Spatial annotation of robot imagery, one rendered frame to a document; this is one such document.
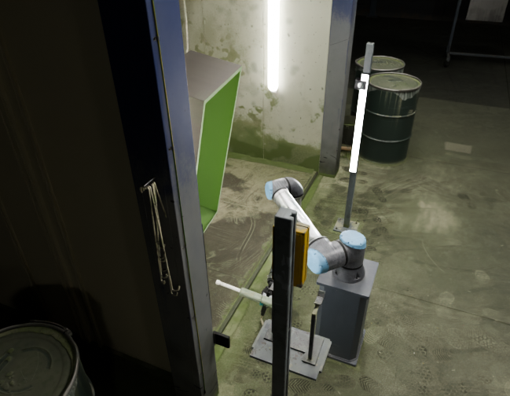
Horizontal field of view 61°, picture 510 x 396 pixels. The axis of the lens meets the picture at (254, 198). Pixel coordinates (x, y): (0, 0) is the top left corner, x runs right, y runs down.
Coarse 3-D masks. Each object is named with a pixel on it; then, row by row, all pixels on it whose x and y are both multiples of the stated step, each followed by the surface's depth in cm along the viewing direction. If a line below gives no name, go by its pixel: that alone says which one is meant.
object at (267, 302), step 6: (216, 282) 297; (222, 282) 298; (234, 288) 296; (240, 294) 294; (246, 294) 293; (252, 294) 293; (258, 294) 294; (258, 300) 292; (264, 300) 291; (270, 300) 292; (264, 306) 297; (270, 306) 293; (264, 312) 302
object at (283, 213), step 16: (288, 224) 137; (288, 240) 141; (288, 256) 145; (288, 272) 149; (288, 288) 153; (288, 304) 159; (288, 320) 165; (288, 336) 173; (288, 352) 178; (272, 368) 183; (288, 368) 186; (272, 384) 189
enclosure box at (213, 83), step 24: (192, 72) 248; (216, 72) 254; (240, 72) 272; (192, 96) 224; (216, 96) 287; (192, 120) 231; (216, 120) 297; (216, 144) 307; (216, 168) 319; (216, 192) 332
